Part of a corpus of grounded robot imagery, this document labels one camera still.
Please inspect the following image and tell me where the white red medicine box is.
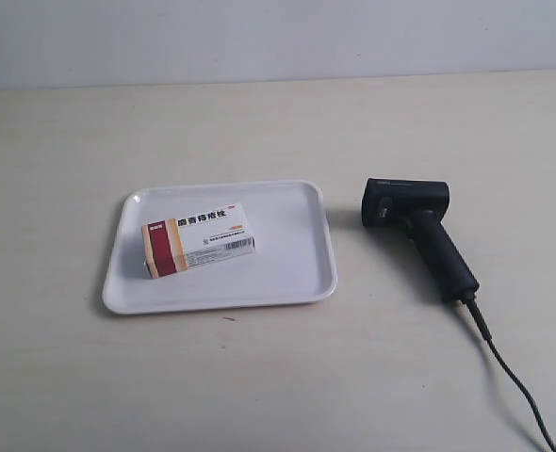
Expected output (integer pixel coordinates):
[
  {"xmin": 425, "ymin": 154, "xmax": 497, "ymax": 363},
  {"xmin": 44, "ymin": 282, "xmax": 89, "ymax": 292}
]
[{"xmin": 141, "ymin": 202, "xmax": 255, "ymax": 279}]

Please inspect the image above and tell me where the black scanner cable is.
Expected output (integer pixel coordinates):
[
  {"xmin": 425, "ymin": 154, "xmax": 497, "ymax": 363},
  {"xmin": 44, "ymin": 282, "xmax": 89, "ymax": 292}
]
[{"xmin": 461, "ymin": 291, "xmax": 556, "ymax": 452}]

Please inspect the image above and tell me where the black handheld barcode scanner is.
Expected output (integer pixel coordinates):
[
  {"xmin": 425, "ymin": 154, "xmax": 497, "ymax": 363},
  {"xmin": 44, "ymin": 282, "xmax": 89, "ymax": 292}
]
[{"xmin": 361, "ymin": 178, "xmax": 480, "ymax": 303}]

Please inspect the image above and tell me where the white plastic tray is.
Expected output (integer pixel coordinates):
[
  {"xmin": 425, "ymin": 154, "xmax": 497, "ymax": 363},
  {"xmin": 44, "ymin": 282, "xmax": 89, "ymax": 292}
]
[{"xmin": 102, "ymin": 180, "xmax": 337, "ymax": 315}]

